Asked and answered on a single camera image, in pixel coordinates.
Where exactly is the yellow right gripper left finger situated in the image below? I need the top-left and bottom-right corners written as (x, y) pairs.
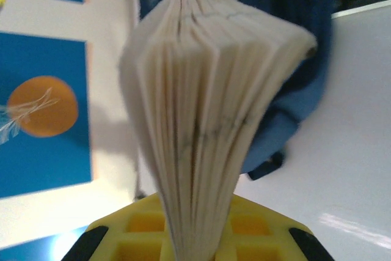
top-left (62, 193), bottom-right (177, 261)

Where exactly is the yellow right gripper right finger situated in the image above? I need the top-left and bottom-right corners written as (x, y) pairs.
top-left (215, 195), bottom-right (335, 261)

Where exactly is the navy blue student backpack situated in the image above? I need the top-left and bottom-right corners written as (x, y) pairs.
top-left (134, 0), bottom-right (337, 182)

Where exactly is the small green book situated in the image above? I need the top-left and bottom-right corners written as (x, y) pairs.
top-left (117, 0), bottom-right (318, 261)

